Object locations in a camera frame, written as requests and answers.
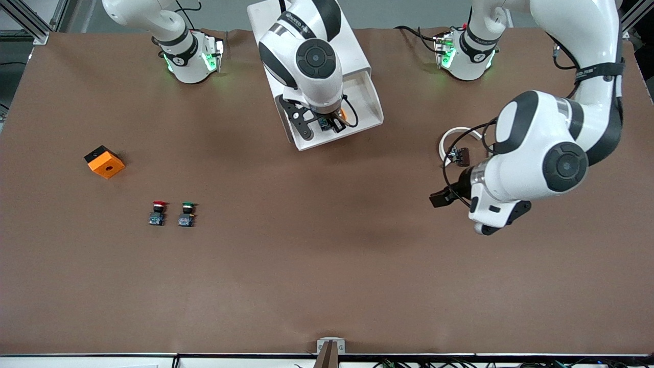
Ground yellow push button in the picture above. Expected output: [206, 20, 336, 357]
[318, 108, 349, 132]

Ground green push button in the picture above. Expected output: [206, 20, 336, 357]
[177, 202, 198, 228]

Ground red push button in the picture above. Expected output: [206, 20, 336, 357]
[148, 200, 168, 226]

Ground brown paper table cover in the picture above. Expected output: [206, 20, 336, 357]
[0, 27, 654, 356]

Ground orange box with black base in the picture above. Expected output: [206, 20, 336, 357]
[84, 145, 126, 179]

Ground white curved plastic ring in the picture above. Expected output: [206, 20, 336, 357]
[438, 127, 484, 168]

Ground black arm base cable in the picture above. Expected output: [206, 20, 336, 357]
[394, 25, 442, 54]

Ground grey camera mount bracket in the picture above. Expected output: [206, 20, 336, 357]
[314, 337, 346, 368]

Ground aluminium frame profile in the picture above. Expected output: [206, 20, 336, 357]
[0, 0, 68, 44]
[621, 0, 654, 32]

